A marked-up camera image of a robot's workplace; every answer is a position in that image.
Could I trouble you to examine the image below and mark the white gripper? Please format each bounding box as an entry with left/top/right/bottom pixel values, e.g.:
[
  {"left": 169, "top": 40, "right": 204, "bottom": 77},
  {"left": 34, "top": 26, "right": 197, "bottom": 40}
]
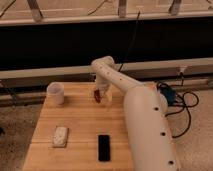
[{"left": 96, "top": 79, "right": 112, "bottom": 101}]

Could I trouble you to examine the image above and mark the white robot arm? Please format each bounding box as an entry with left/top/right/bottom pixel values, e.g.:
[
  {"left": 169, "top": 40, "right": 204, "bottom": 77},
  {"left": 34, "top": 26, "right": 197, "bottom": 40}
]
[{"left": 91, "top": 56, "right": 181, "bottom": 171}]

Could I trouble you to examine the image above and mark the translucent plastic cup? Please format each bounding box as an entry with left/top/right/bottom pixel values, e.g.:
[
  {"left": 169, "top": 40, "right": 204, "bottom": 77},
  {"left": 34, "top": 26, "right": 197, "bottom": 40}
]
[{"left": 46, "top": 82, "right": 64, "bottom": 105}]

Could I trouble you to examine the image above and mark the black smartphone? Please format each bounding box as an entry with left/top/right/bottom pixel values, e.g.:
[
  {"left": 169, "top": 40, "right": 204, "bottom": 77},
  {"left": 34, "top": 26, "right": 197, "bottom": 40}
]
[{"left": 98, "top": 135, "right": 111, "bottom": 162}]

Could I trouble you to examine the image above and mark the blue power adapter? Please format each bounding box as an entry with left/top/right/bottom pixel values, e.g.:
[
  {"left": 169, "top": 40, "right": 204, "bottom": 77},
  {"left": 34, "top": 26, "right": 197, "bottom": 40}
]
[{"left": 163, "top": 88, "right": 176, "bottom": 104}]

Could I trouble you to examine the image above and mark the white sponge block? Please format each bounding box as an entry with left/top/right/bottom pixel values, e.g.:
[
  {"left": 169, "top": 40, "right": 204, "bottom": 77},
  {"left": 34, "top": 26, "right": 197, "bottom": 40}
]
[{"left": 53, "top": 127, "right": 69, "bottom": 148}]

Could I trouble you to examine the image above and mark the black hanging cable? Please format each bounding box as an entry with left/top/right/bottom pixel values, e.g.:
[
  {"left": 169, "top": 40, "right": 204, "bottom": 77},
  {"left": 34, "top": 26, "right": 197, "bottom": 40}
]
[{"left": 116, "top": 10, "right": 142, "bottom": 73}]

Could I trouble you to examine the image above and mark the black cable on floor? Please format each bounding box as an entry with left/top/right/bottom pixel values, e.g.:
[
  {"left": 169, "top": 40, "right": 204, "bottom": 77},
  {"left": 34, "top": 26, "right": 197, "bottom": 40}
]
[{"left": 155, "top": 71, "right": 200, "bottom": 139}]

